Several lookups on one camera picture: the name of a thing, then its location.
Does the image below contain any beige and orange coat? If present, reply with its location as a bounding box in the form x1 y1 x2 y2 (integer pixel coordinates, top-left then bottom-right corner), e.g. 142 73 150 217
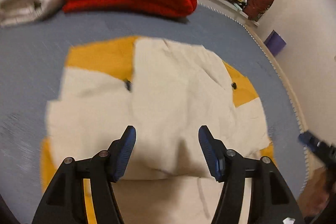
40 36 273 223

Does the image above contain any person right hand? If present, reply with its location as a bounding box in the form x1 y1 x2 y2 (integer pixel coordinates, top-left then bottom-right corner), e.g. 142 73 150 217
297 167 331 218

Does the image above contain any purple box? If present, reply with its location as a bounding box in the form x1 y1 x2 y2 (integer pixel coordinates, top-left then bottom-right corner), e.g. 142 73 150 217
264 30 286 56

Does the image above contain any dark red cushion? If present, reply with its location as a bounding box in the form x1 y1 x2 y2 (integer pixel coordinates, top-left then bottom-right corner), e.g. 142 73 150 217
243 0 274 22

